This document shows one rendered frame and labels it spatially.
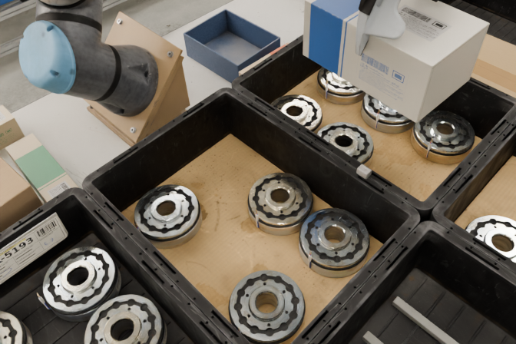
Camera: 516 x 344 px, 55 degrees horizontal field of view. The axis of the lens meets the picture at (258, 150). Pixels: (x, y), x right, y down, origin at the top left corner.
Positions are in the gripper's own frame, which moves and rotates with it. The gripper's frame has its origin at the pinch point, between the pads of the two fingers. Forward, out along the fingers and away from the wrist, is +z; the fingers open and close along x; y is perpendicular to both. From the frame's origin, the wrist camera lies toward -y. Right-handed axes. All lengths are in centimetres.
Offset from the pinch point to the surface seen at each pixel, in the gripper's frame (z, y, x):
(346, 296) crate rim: 17.6, 16.5, -24.9
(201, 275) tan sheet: 27.7, -2.6, -33.7
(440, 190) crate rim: 17.6, 15.1, -3.5
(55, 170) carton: 35, -44, -39
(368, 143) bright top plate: 24.8, -1.1, 2.0
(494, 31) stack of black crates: 62, -23, 103
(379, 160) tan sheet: 27.7, 1.5, 2.6
